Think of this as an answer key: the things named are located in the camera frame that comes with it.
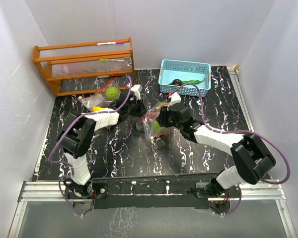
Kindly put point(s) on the green bumpy fake fruit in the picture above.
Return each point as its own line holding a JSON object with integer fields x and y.
{"x": 157, "y": 128}

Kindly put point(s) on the red black item on shelf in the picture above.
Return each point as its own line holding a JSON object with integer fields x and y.
{"x": 110, "y": 75}

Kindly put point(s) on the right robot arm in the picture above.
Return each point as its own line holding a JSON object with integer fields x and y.
{"x": 252, "y": 159}

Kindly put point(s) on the zip bag red seal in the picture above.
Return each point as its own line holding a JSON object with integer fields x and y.
{"x": 145, "y": 123}

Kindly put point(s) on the wooden shelf rack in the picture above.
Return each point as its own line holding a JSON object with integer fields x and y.
{"x": 59, "y": 63}

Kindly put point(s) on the dark red fake fruit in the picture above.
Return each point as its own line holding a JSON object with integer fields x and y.
{"x": 177, "y": 82}

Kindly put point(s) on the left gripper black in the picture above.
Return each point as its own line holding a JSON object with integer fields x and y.
{"x": 141, "y": 107}

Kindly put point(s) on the green fake chili pepper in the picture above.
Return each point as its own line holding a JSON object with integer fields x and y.
{"x": 191, "y": 81}

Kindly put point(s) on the pink white marker pen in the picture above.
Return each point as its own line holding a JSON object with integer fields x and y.
{"x": 110, "y": 43}

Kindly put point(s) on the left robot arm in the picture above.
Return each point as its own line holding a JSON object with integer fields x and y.
{"x": 77, "y": 141}

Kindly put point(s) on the light blue plastic basket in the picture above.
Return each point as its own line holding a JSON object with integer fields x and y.
{"x": 185, "y": 70}

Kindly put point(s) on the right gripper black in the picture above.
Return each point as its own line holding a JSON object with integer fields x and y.
{"x": 162, "y": 119}

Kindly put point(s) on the green bumpy fruit left bag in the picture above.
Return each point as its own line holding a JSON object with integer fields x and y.
{"x": 112, "y": 93}

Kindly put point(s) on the green white marker pen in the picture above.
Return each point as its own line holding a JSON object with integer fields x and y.
{"x": 112, "y": 60}

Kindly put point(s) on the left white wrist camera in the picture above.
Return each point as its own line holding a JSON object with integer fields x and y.
{"x": 136, "y": 89}

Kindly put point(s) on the aluminium frame rail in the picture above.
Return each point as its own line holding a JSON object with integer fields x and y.
{"x": 151, "y": 209}

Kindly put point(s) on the black base crossbar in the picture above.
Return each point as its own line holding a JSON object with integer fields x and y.
{"x": 151, "y": 191}

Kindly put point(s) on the zip bag with grapes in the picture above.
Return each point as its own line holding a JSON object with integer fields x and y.
{"x": 98, "y": 99}

